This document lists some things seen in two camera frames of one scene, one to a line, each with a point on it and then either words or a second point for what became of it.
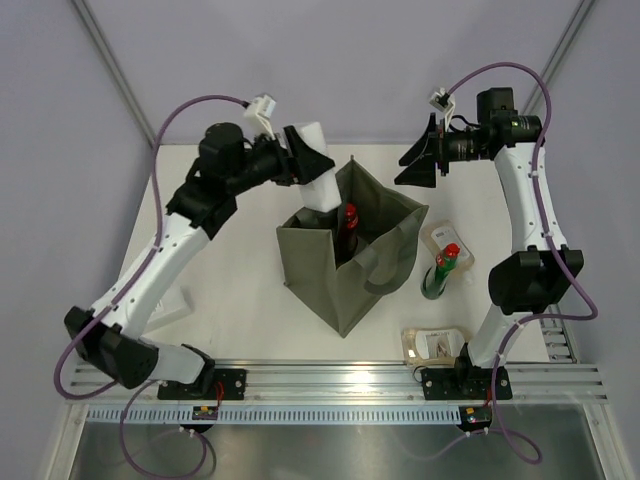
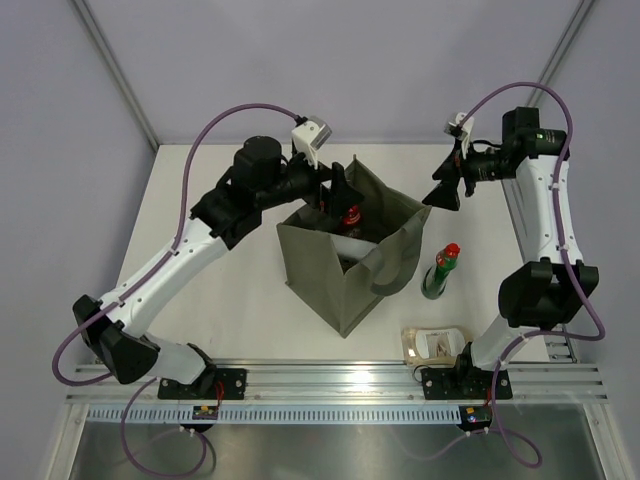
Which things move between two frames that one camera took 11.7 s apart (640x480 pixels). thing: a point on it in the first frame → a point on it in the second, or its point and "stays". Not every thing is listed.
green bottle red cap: x=435 y=277 stays
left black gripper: x=306 y=165 → x=342 y=196
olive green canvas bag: x=389 y=222 stays
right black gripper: x=433 y=147 → x=445 y=194
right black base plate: x=474 y=383 stays
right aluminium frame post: x=560 y=53 stays
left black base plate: x=221 y=384 stays
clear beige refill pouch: x=432 y=346 stays
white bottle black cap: x=322 y=193 → x=354 y=247
